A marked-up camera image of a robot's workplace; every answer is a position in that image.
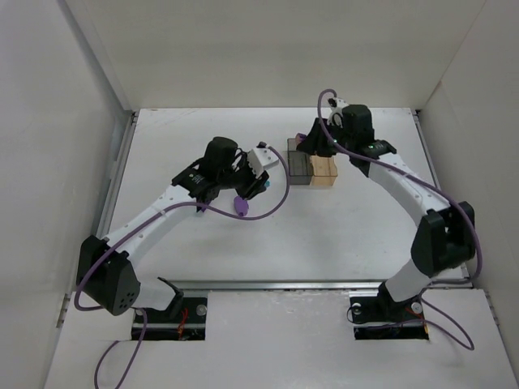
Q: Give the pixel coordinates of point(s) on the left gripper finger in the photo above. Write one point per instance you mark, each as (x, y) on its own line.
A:
(246, 191)
(259, 185)

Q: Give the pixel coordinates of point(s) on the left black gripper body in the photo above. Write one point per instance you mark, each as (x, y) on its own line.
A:
(251, 185)

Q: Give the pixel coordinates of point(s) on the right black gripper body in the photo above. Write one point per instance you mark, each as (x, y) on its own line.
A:
(315, 138)

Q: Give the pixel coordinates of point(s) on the purple printed lego brick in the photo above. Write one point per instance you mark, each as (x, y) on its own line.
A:
(299, 138)

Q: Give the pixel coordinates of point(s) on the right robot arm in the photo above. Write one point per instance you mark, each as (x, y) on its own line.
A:
(445, 230)

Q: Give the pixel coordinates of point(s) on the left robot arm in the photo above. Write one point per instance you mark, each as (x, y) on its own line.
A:
(107, 266)

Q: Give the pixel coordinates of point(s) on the orange transparent container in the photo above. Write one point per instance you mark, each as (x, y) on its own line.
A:
(324, 171)

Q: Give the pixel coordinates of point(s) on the grey transparent container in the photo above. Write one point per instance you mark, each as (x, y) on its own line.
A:
(300, 168)

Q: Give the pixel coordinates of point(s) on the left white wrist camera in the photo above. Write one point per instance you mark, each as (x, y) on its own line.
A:
(261, 158)

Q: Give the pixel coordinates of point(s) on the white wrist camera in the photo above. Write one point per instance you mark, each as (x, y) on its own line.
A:
(261, 158)
(336, 105)

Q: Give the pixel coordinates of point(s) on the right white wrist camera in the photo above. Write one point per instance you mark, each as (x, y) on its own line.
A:
(336, 105)

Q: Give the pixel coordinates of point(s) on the aluminium rail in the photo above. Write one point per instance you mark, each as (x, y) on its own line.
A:
(259, 285)

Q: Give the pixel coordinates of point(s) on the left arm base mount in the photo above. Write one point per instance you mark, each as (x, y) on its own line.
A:
(188, 324)

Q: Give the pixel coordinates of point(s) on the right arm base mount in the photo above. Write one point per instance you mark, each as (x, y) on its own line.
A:
(372, 322)

